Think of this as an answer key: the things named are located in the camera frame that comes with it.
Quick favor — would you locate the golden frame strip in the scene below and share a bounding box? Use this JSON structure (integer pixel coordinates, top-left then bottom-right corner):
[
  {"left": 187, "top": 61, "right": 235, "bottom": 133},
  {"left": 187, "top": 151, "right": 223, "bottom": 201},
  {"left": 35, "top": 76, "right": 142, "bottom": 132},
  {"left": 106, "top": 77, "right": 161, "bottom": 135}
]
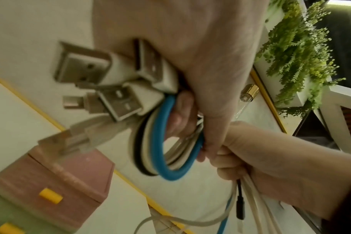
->
[{"left": 249, "top": 68, "right": 289, "bottom": 135}]

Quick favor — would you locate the person's left hand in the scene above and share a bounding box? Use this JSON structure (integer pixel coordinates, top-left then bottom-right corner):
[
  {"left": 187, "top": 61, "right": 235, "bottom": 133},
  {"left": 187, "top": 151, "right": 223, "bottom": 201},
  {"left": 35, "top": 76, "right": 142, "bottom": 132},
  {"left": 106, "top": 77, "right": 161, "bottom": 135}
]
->
[{"left": 91, "top": 0, "right": 270, "bottom": 163}]

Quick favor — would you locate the black cable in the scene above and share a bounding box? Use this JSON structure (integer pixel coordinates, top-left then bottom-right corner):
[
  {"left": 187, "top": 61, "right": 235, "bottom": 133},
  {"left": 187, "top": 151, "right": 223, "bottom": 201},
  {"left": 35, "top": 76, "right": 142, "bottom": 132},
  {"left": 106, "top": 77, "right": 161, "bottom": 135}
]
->
[{"left": 133, "top": 121, "right": 246, "bottom": 221}]

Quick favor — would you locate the pink drawer box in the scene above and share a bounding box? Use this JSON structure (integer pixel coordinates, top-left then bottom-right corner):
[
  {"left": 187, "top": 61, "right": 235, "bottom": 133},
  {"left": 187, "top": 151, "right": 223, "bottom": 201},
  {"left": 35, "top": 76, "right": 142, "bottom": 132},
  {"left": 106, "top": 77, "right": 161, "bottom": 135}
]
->
[{"left": 0, "top": 143, "right": 116, "bottom": 234}]

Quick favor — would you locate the person's right hand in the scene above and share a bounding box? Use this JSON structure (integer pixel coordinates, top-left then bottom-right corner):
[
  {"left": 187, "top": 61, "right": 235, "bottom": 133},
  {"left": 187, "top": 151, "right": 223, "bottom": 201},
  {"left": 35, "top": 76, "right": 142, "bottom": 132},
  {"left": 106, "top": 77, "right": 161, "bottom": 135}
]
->
[{"left": 206, "top": 120, "right": 351, "bottom": 221}]

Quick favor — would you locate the blue cable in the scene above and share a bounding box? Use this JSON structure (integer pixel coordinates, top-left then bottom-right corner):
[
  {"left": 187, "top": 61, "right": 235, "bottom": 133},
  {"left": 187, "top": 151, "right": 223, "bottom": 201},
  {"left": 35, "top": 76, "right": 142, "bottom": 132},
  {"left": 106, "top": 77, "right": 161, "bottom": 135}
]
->
[{"left": 150, "top": 94, "right": 235, "bottom": 234}]

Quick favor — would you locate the glass wall lamp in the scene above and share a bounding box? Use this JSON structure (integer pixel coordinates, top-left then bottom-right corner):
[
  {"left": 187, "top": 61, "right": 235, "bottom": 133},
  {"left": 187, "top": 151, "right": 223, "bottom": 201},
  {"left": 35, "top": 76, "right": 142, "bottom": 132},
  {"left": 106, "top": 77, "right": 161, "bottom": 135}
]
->
[{"left": 234, "top": 83, "right": 261, "bottom": 120}]

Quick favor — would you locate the green plant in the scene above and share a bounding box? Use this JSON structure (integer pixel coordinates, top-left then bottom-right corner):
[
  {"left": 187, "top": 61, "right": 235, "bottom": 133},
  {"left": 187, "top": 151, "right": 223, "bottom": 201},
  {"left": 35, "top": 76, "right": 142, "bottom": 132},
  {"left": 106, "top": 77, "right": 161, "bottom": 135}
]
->
[{"left": 254, "top": 0, "right": 348, "bottom": 119}]

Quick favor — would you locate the white furniture frame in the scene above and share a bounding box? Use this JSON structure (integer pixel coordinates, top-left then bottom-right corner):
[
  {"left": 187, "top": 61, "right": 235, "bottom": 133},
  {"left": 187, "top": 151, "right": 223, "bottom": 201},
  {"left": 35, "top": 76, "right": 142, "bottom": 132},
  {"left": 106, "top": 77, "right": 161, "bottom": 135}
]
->
[{"left": 318, "top": 84, "right": 351, "bottom": 156}]

